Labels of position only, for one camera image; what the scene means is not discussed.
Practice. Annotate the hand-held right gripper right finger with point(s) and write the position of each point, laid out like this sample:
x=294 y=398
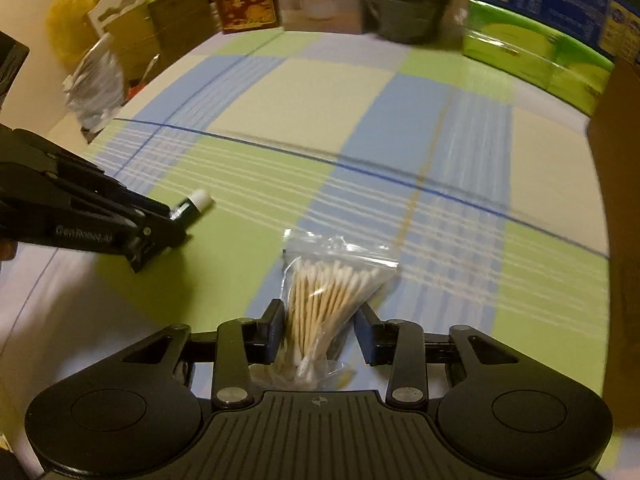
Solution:
x=365 y=332

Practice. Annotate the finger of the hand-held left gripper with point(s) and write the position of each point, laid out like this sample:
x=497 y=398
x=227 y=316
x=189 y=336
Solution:
x=110 y=187
x=155 y=237

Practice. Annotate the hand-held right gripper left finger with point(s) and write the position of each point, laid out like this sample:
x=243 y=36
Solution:
x=274 y=330

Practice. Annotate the bag of cotton swabs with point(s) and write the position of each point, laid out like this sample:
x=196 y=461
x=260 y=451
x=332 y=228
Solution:
x=325 y=290

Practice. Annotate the green pen with white cap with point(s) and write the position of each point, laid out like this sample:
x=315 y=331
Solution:
x=200 y=200

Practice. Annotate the brown cardboard box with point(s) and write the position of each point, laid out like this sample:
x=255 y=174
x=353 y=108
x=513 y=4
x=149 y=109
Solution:
x=625 y=210

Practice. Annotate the checkered cloth desktop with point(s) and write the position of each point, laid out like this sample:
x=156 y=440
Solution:
x=350 y=110

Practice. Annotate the person's left hand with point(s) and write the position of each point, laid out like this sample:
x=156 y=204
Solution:
x=6 y=251

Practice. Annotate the dark wooden base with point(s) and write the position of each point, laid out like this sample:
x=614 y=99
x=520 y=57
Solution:
x=89 y=136

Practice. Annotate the crumpled silver bag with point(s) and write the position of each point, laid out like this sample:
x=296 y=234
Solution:
x=97 y=85

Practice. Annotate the carton with white header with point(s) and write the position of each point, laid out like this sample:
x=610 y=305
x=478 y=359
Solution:
x=135 y=45

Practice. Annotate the yellow plastic bag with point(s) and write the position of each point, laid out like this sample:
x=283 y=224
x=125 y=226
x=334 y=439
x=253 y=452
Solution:
x=70 y=20

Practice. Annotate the brown carton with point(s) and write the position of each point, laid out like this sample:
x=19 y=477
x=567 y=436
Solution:
x=180 y=20

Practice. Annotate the dark wrapped vase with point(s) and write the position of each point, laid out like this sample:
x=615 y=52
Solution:
x=400 y=10

